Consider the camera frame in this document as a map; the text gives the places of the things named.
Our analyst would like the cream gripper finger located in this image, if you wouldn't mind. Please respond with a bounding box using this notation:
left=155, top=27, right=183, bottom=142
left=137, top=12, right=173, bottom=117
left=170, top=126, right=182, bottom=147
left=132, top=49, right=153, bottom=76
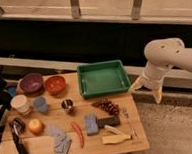
left=129, top=76, right=145, bottom=92
left=153, top=88, right=162, bottom=104

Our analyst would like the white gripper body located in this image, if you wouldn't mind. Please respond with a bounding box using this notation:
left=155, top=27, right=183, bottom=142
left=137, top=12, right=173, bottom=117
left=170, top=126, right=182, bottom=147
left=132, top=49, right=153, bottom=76
left=141, top=61, right=171, bottom=90

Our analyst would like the black dish brush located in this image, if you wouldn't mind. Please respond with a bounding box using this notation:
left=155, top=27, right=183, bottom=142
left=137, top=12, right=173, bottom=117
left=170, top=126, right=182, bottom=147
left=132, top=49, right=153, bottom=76
left=9, top=118, right=28, bottom=154

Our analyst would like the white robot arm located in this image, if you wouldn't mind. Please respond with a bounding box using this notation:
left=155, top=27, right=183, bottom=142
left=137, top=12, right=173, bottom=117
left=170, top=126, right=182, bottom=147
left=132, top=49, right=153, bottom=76
left=130, top=37, right=192, bottom=104

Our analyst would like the orange bowl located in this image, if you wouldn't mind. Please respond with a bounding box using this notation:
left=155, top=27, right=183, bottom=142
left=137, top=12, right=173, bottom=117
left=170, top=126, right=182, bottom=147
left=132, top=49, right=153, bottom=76
left=44, top=75, right=66, bottom=95

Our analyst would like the purple bowl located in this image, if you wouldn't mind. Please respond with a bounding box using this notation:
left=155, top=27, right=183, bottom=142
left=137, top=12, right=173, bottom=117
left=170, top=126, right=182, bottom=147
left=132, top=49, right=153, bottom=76
left=20, top=73, right=44, bottom=94

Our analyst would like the green plastic tray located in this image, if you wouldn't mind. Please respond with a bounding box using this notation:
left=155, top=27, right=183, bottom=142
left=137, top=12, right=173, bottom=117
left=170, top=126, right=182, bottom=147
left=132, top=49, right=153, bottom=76
left=77, top=60, right=131, bottom=98

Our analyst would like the black rectangular block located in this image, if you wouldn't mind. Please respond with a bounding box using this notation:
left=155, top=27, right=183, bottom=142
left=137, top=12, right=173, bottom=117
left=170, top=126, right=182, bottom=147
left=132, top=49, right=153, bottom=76
left=97, top=116, right=120, bottom=128

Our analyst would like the blue sponge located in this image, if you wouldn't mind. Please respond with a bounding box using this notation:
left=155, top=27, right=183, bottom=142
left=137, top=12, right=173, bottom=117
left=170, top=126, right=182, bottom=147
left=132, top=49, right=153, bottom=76
left=85, top=114, right=99, bottom=136

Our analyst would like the small metal cup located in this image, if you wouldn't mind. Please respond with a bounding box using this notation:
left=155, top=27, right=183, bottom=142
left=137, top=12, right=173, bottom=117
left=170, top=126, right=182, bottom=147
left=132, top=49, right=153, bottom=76
left=61, top=99, right=74, bottom=114

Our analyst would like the red chili pepper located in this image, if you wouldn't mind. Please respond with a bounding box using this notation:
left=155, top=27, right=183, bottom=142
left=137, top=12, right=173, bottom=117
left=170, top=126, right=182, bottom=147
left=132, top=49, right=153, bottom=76
left=71, top=121, right=85, bottom=148

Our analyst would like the blue grey cloth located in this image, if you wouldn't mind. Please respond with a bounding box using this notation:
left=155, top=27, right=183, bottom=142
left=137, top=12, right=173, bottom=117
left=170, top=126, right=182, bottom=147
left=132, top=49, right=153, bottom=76
left=45, top=124, right=72, bottom=154

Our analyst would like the blue plastic cup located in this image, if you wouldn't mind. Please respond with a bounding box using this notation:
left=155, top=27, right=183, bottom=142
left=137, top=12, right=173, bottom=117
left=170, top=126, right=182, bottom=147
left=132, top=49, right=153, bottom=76
left=33, top=97, right=48, bottom=114

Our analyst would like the red yellow apple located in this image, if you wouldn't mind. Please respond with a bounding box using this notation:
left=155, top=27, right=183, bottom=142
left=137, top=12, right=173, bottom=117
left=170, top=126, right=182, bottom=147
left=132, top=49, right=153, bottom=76
left=28, top=118, right=43, bottom=135

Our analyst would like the white paper cup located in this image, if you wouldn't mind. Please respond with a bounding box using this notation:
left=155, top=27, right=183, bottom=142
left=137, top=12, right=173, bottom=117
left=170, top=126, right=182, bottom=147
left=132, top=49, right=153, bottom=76
left=10, top=94, right=32, bottom=116

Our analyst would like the small blue lid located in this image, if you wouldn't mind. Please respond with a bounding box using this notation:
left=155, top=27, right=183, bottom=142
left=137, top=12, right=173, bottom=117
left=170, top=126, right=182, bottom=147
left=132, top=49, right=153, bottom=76
left=6, top=86, right=16, bottom=97

